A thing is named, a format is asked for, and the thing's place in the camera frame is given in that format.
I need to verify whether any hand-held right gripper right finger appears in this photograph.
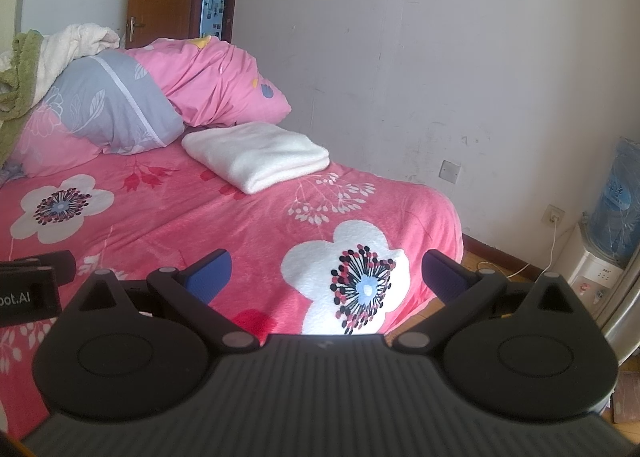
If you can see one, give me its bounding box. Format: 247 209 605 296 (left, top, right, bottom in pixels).
395 249 577 351

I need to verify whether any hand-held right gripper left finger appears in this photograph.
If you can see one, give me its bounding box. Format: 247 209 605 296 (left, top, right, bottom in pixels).
75 248 261 351

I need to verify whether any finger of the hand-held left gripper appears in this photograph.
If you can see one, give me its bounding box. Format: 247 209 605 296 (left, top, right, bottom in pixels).
0 250 77 288

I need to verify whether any white fleece garment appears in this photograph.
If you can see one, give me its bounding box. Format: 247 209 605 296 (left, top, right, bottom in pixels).
181 121 331 196

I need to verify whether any pink floral bed blanket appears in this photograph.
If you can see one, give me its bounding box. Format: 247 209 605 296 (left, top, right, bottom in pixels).
0 130 464 438

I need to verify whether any white water dispenser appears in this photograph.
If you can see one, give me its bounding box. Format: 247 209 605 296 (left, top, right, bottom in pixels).
540 222 640 368

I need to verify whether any blue water bottle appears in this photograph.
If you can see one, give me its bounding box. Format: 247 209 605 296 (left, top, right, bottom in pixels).
585 137 640 269

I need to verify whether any pink and lilac quilt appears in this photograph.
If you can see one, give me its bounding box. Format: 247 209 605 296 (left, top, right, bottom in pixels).
0 34 293 179

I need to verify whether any green and cream fleece jacket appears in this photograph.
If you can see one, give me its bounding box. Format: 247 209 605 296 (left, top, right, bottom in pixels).
0 23 122 163

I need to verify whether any white power cable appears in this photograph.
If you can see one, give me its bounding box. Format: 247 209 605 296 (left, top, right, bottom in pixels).
475 220 560 279

